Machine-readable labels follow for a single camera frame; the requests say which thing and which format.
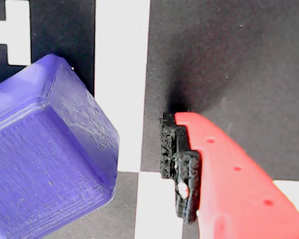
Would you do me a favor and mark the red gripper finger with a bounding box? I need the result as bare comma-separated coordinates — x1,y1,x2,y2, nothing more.
160,111,299,239

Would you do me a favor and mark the blue cube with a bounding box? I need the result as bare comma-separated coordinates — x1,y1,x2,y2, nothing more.
0,53,121,239

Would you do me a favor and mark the black white marker mat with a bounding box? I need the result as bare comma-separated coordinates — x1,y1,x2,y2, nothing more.
0,0,299,239

